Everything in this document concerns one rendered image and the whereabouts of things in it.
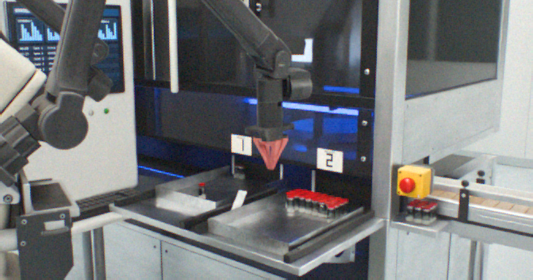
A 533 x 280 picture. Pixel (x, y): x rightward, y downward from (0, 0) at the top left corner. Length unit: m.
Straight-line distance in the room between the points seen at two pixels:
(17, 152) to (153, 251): 1.36
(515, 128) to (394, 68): 4.75
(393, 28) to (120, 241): 1.51
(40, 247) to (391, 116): 0.90
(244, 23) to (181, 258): 1.24
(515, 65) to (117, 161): 4.75
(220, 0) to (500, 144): 5.35
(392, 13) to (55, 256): 0.98
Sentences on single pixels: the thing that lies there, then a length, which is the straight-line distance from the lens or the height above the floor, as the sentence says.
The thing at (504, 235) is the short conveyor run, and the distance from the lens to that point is 1.55.
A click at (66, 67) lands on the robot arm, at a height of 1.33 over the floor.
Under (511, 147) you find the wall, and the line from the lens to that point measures 6.20.
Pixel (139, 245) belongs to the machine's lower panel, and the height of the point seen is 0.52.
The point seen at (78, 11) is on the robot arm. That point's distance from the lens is 0.96.
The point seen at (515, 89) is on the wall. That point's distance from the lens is 6.11.
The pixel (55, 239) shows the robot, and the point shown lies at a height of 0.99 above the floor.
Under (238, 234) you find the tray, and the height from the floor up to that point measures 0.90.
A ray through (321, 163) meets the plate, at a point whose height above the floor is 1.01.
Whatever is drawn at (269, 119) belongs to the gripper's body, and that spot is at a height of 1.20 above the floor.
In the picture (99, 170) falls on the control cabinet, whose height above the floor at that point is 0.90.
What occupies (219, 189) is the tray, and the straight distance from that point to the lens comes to 1.77.
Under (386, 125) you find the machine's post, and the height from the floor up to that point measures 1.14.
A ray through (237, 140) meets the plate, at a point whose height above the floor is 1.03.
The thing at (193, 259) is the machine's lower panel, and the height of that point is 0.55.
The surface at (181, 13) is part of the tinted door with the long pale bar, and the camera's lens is 1.95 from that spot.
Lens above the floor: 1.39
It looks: 11 degrees down
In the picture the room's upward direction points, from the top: straight up
